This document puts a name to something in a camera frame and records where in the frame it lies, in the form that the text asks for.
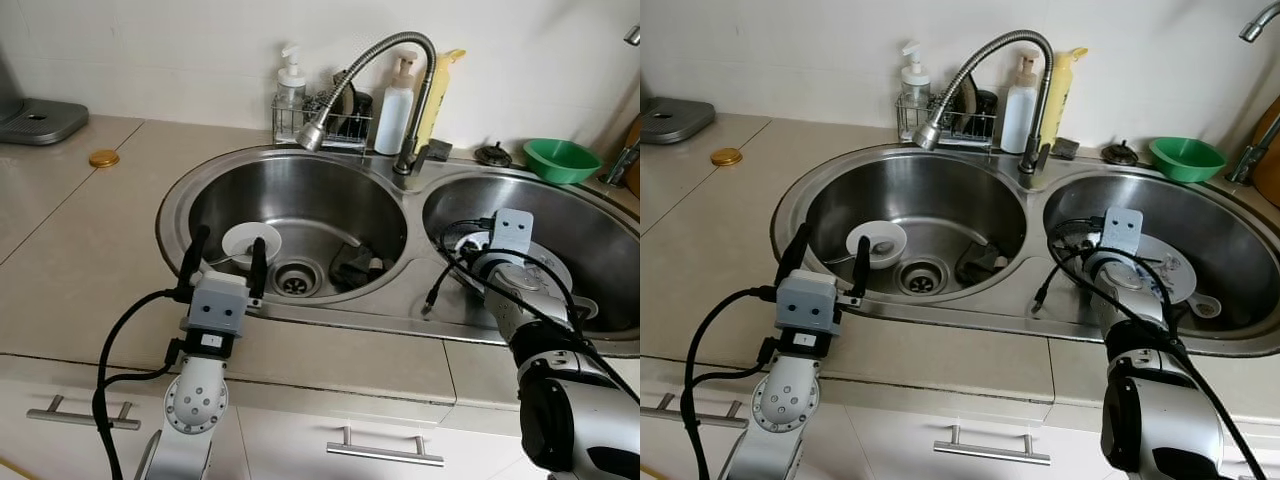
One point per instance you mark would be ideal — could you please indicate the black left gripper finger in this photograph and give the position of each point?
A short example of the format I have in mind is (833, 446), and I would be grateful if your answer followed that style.
(257, 268)
(793, 256)
(860, 266)
(194, 258)

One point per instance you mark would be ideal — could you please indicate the white floral print plate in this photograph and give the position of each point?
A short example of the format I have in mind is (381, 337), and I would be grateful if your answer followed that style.
(1175, 270)
(555, 275)

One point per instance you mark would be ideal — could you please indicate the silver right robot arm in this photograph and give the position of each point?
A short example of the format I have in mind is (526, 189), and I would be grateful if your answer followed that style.
(570, 410)
(1160, 410)

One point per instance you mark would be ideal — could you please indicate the white kitchen cabinet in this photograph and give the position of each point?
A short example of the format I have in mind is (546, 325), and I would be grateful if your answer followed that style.
(900, 450)
(280, 445)

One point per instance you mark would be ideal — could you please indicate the small white bowl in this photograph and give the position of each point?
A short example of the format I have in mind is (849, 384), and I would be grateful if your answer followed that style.
(255, 240)
(880, 240)

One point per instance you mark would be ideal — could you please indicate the steel sink drain strainer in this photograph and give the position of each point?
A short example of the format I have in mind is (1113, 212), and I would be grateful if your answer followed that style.
(295, 280)
(920, 277)

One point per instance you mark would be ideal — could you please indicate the steel sink stopper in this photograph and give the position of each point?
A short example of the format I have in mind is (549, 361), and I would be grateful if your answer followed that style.
(492, 156)
(1118, 154)

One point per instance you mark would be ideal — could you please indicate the grey scouring pad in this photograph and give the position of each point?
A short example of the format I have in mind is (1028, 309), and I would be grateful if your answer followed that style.
(1064, 148)
(440, 150)

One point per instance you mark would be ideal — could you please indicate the black rectangular sponge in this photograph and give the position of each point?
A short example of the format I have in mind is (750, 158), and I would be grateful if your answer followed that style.
(355, 265)
(978, 265)

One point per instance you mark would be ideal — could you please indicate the green plastic bowl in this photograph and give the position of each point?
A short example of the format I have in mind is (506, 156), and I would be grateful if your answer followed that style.
(560, 158)
(1187, 158)

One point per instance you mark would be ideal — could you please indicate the stainless steel double sink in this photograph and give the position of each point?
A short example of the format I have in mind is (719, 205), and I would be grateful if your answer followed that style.
(340, 200)
(960, 200)

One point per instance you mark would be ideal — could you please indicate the gold jar lid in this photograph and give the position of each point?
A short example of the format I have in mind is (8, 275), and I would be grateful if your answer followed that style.
(727, 157)
(103, 158)

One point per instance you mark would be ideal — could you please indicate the white plastic bottle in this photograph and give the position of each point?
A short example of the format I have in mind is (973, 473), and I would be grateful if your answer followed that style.
(1018, 115)
(393, 115)

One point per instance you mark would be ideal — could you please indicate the slim steel gooseneck faucet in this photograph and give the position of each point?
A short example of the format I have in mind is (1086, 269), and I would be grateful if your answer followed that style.
(622, 160)
(1250, 150)

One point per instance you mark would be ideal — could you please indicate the yellow detergent bottle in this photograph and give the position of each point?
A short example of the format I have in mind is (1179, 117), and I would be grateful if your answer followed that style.
(443, 75)
(1063, 80)

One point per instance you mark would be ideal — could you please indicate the round wooden cutting board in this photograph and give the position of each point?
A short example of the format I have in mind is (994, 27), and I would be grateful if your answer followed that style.
(634, 150)
(1272, 120)

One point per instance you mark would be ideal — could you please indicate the clear soap dispenser white pump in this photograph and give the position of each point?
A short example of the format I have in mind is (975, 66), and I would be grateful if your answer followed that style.
(290, 100)
(912, 95)

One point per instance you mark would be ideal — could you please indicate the steel wool scrubber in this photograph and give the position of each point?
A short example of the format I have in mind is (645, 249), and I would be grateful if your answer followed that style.
(945, 108)
(318, 105)

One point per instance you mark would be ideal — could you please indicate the grey countertop appliance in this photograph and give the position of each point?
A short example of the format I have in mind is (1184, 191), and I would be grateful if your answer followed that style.
(675, 120)
(40, 125)

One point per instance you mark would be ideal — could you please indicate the brown and black sponge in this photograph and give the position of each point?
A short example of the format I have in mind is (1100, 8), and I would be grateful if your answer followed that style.
(346, 100)
(966, 98)

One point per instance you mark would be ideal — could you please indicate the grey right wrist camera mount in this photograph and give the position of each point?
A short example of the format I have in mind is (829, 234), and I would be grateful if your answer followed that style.
(1122, 232)
(513, 232)

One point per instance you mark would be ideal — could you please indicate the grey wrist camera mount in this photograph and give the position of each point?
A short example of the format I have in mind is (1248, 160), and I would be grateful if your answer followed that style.
(1122, 232)
(807, 303)
(513, 232)
(215, 305)

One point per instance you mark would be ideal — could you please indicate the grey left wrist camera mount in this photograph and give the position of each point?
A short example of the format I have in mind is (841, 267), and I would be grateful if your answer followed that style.
(215, 305)
(807, 303)

